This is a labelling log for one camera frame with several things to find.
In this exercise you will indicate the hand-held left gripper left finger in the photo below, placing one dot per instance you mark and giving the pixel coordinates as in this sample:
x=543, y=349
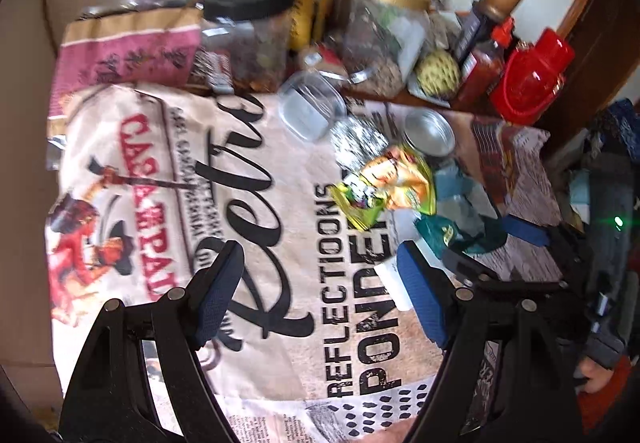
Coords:
x=220, y=293

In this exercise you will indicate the dark sauce bottle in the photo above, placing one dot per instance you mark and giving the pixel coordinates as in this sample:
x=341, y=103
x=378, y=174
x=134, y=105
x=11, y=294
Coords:
x=471, y=29

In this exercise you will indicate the gold lid jar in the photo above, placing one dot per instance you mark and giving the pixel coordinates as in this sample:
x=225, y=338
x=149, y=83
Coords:
x=385, y=33

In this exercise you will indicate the yellow green snack wrapper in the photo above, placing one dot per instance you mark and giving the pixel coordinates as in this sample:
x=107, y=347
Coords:
x=390, y=183

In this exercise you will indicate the red thermos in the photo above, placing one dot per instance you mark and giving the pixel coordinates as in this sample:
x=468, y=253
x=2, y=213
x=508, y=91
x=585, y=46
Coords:
x=535, y=78

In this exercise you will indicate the person's right forearm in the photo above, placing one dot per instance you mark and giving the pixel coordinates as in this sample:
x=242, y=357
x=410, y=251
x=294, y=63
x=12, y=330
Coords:
x=615, y=385

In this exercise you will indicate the printed tablecloth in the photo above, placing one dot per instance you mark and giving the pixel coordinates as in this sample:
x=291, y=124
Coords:
x=300, y=223

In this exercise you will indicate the wooden door frame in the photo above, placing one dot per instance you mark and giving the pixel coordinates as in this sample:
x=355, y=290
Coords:
x=590, y=8

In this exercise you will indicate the teal wrapper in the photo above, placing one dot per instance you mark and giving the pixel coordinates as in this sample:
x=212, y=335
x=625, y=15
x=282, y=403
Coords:
x=460, y=234

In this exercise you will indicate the red white small packet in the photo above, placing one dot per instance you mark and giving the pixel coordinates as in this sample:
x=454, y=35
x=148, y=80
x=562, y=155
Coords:
x=321, y=61

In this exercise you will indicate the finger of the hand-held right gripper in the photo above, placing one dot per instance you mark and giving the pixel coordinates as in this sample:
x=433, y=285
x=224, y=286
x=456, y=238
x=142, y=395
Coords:
x=467, y=264
x=525, y=230

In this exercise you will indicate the pale blue wrapper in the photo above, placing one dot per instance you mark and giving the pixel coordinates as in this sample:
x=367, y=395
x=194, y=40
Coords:
x=460, y=188

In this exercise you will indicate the yellow knobby fruit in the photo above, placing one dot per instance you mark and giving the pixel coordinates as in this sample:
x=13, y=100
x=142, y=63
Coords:
x=437, y=71

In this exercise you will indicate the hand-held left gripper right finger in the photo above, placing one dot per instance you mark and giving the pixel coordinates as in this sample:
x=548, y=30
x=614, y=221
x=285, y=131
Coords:
x=420, y=293

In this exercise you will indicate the black lid jar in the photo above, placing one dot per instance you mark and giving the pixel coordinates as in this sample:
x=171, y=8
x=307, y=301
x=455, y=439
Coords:
x=250, y=38

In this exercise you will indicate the red sauce bottle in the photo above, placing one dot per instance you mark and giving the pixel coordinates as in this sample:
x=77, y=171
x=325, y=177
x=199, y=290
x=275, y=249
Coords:
x=484, y=65

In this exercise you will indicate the clear plastic container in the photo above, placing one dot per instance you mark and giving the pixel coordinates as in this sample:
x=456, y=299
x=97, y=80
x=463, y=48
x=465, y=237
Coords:
x=311, y=108

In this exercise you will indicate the blue sequined cloth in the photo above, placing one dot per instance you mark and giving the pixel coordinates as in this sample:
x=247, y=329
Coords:
x=622, y=115

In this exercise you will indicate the crumpled foil wrapper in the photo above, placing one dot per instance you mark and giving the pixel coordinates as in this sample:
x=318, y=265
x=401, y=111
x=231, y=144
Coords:
x=356, y=139

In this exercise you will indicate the metal tin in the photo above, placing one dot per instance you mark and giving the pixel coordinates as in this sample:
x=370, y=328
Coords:
x=430, y=133

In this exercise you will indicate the pink brown paper bag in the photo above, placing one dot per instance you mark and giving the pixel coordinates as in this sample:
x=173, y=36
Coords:
x=130, y=53

